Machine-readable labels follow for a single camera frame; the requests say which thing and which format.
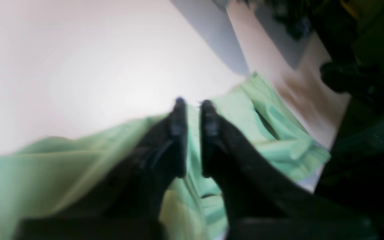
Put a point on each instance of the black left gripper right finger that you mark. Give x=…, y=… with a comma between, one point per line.
x=263, y=204

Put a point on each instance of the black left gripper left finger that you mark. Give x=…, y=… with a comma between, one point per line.
x=126, y=203

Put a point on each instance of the light green polo shirt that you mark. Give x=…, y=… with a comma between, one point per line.
x=49, y=174

